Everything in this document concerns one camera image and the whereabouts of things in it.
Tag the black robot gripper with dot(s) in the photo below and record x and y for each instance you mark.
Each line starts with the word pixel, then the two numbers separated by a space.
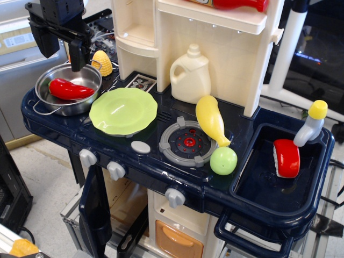
pixel 53 20

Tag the light green plastic plate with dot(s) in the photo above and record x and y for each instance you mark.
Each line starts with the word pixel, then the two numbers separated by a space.
pixel 123 111

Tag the green toy pear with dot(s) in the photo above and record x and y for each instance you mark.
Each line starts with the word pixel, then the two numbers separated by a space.
pixel 223 161

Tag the yellow toy corn cob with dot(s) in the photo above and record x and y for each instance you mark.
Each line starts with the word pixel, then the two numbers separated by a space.
pixel 102 62

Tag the red toy chili pepper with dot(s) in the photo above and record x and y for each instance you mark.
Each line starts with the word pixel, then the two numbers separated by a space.
pixel 66 90

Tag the silver metal pot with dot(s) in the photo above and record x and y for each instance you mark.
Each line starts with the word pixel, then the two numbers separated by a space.
pixel 48 104

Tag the cream toy kitchen shelf unit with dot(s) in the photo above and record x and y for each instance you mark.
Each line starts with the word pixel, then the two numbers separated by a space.
pixel 151 35

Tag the grey left stove knob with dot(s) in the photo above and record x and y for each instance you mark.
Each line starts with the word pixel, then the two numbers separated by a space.
pixel 87 158

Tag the grey stove knob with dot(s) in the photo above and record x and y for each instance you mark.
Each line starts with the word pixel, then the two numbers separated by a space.
pixel 87 158
pixel 116 170
pixel 174 197

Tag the grey oval button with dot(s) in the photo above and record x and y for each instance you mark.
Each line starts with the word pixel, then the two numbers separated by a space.
pixel 140 147

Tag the grey middle stove knob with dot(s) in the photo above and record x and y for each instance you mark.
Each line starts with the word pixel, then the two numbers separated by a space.
pixel 116 170

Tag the cream toy detergent jug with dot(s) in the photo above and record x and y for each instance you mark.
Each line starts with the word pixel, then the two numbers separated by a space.
pixel 190 77

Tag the grey toy stove burner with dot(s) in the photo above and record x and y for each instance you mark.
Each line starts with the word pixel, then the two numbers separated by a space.
pixel 184 143

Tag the yellow toy chicken drumstick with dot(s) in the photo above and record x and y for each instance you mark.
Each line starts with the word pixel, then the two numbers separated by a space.
pixel 211 121

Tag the grey right stove knob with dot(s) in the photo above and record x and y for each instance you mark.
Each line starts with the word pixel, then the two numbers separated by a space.
pixel 174 197

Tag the red toy ketchup bottle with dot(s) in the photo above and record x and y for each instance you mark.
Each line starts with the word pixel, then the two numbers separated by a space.
pixel 259 5

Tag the orange toy drawer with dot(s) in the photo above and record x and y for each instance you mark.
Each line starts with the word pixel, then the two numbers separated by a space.
pixel 176 243

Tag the red white toy sushi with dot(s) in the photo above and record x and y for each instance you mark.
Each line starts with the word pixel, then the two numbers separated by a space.
pixel 287 158

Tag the navy toy kitchen counter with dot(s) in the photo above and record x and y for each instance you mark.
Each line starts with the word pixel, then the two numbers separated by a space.
pixel 257 199

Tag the grey yellow toy faucet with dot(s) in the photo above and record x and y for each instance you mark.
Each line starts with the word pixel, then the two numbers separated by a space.
pixel 313 124

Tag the white pvc pipe frame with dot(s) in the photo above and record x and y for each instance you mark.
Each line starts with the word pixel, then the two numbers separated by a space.
pixel 307 64

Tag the navy towel bar handle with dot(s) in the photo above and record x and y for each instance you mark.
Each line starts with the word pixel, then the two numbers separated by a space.
pixel 248 244

